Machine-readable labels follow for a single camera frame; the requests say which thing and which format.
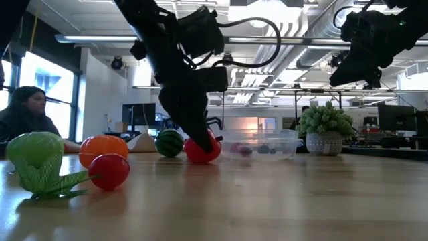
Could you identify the person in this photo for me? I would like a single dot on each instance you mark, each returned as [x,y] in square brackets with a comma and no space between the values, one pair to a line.
[305,109]
[23,107]

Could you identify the potted green succulent plant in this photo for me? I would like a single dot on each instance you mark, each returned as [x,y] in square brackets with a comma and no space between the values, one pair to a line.
[324,144]

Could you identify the large bright window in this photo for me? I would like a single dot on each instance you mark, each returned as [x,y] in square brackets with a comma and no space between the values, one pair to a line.
[50,77]

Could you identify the dark blue toy berry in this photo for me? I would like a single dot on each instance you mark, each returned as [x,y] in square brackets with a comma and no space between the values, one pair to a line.
[263,149]

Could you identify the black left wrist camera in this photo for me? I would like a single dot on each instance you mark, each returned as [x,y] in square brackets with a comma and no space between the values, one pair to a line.
[200,33]

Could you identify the red tomato with green leaf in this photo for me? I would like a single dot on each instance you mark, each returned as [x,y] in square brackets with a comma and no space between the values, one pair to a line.
[108,170]

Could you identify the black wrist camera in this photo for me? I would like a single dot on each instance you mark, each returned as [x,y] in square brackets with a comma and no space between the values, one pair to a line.
[200,33]
[354,26]

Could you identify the small cardboard box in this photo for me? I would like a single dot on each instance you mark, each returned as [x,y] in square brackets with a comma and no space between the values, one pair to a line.
[121,127]

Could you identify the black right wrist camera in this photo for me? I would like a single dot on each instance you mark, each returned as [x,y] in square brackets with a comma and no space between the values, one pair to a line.
[354,26]

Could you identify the small red toy berry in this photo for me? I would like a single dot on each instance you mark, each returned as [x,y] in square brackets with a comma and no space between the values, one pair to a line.
[246,151]

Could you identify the pale pink cloth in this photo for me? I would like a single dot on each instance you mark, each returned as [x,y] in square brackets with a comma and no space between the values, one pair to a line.
[142,144]

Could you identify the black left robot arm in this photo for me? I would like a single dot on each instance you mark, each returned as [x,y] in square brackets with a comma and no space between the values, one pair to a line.
[143,20]

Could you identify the clear plastic tupperware container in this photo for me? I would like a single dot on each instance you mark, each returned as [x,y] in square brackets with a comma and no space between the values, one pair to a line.
[287,135]

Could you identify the light green toy ball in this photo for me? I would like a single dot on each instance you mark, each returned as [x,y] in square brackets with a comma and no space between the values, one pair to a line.
[35,145]

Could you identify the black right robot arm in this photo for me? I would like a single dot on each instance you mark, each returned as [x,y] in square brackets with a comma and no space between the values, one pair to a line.
[418,16]

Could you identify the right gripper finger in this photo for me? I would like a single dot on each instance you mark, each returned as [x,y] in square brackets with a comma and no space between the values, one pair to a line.
[354,72]
[374,80]

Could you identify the small red box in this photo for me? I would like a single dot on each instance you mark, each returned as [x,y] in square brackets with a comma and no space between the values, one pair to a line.
[370,129]

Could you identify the long ceiling light strip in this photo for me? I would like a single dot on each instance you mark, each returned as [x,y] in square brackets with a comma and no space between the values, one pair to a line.
[97,38]

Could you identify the black computer monitor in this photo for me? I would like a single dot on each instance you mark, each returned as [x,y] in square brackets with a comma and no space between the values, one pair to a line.
[138,114]
[396,117]
[423,124]

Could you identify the orange toy ball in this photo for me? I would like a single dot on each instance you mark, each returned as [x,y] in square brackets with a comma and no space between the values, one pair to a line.
[100,145]

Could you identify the small pink toy fruit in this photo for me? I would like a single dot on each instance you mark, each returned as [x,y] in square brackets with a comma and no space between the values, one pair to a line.
[235,147]

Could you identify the striped green watermelon ball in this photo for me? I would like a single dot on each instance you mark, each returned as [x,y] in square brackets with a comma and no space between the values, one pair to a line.
[168,143]

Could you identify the large red toy apple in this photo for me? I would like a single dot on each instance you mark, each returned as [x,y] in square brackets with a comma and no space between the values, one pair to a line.
[200,156]

